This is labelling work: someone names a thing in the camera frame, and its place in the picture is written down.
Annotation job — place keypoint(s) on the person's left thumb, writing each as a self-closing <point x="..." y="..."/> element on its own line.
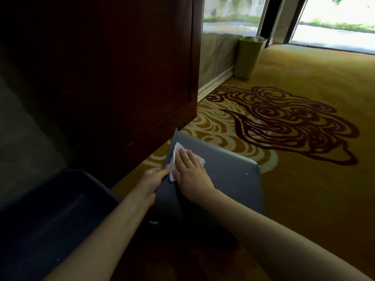
<point x="162" y="172"/>

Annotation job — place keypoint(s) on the person's right forearm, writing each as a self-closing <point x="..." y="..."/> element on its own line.
<point x="272" y="242"/>

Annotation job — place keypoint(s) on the person's left forearm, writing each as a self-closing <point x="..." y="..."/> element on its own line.
<point x="108" y="239"/>

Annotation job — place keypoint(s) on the dark grey plastic bin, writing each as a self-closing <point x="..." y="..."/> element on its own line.
<point x="49" y="222"/>

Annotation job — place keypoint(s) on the person's right middle finger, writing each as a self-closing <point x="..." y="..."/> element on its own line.
<point x="187" y="158"/>

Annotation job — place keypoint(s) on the person's right hand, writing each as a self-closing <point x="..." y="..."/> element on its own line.
<point x="193" y="179"/>

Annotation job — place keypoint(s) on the white tissue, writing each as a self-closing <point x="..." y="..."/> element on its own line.
<point x="177" y="149"/>

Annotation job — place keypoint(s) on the dark brown wooden cabinet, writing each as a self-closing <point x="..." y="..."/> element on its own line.
<point x="117" y="70"/>

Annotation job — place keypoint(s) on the person's right little finger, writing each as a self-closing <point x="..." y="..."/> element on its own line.
<point x="200" y="166"/>

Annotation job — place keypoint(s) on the olive green waste bin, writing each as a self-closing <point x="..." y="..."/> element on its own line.
<point x="249" y="57"/>

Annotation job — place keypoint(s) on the person's left hand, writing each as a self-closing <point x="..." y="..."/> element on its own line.
<point x="148" y="185"/>

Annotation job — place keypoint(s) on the grey plastic tray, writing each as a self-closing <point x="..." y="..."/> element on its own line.
<point x="228" y="178"/>

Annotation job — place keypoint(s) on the person's right thumb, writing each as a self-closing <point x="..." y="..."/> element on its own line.
<point x="175" y="174"/>

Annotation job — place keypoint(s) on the dark door frame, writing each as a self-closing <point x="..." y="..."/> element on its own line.
<point x="278" y="17"/>

